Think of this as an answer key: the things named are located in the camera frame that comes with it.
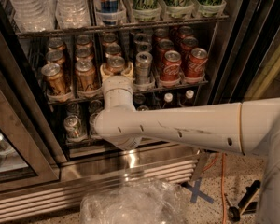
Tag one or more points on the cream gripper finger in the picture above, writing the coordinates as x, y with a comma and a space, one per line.
105, 74
128, 71

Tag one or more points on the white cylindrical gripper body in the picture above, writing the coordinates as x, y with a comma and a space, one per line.
117, 82

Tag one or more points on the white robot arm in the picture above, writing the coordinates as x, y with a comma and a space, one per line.
248, 128

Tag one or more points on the gold can front right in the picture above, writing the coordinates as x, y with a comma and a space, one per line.
115, 64

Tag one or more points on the gold can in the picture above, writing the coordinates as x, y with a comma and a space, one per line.
84, 54
113, 50
115, 64
109, 39
53, 75
56, 43
55, 56
84, 41
86, 75

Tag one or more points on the gold can front middle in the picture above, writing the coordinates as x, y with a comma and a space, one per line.
86, 75

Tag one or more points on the silver slim can front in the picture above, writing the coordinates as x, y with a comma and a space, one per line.
142, 67

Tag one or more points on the gold can middle right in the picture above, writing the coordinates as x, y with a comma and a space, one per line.
113, 50

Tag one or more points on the gold can middle centre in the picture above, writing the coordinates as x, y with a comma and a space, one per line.
84, 54

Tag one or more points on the gold can back right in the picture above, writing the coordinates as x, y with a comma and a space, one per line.
109, 39

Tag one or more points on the gold can back centre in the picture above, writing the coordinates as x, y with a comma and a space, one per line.
84, 41

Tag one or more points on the coca cola can front left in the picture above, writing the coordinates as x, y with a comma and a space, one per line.
170, 66

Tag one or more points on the coca cola can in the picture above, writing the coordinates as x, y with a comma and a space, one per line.
187, 45
170, 66
162, 47
196, 63

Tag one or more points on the coca cola can middle left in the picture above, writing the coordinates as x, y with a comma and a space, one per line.
162, 47

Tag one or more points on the gold can front left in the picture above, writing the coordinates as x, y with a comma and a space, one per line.
53, 75

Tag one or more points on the gold can middle left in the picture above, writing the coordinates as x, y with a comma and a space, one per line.
55, 56

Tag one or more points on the gold can back left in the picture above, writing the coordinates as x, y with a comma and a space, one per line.
56, 43

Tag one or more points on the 7up can front left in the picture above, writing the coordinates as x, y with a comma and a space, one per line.
73, 127

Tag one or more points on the stainless steel fridge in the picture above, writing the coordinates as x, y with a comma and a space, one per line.
101, 95

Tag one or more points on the coca cola can middle right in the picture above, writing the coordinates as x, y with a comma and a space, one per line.
187, 45

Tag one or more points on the coca cola can front right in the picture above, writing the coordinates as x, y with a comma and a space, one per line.
196, 63

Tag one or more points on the left glass fridge door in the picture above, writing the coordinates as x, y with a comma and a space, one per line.
22, 162

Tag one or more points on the glass fridge door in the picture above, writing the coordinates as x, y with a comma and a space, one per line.
254, 72
22, 162

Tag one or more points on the right glass fridge door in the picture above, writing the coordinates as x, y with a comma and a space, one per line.
254, 72

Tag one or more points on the bottle white cap left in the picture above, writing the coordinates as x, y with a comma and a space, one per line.
167, 101

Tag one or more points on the bottle white cap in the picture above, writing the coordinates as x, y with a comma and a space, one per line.
187, 98
167, 101

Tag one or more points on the bottle white cap right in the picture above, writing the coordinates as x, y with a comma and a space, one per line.
187, 98

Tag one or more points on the clear water bottle right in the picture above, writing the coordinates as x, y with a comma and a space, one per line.
72, 14

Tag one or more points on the clear water bottle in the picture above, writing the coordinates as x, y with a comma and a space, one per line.
72, 14
34, 15

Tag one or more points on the clear water bottle left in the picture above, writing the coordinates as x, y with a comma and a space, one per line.
34, 15

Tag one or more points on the clear plastic bag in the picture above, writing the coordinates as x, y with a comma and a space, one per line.
142, 202

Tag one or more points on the yellow black stand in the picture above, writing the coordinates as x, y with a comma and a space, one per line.
247, 204

